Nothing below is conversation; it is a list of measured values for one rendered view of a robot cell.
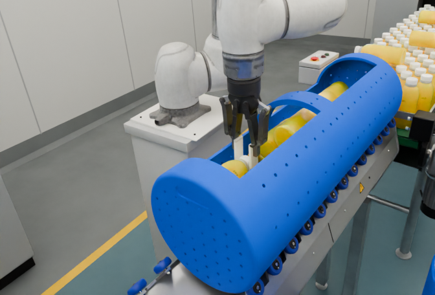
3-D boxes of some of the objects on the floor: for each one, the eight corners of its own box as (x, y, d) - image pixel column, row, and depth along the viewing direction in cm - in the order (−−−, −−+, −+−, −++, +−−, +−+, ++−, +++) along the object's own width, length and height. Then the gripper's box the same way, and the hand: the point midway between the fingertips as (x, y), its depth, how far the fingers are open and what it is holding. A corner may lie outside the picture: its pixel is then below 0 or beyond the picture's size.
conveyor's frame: (301, 257, 204) (310, 112, 161) (393, 136, 312) (413, 30, 270) (391, 302, 176) (430, 142, 134) (457, 152, 285) (491, 37, 242)
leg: (340, 301, 179) (354, 200, 149) (344, 292, 183) (359, 193, 153) (351, 307, 175) (368, 206, 146) (356, 298, 179) (373, 198, 149)
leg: (313, 286, 187) (322, 188, 157) (318, 279, 191) (327, 182, 161) (323, 292, 184) (334, 193, 154) (329, 284, 187) (340, 186, 158)
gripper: (204, 73, 83) (211, 160, 94) (266, 87, 73) (266, 182, 84) (224, 64, 88) (229, 148, 99) (285, 76, 78) (283, 167, 89)
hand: (245, 152), depth 90 cm, fingers closed on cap, 4 cm apart
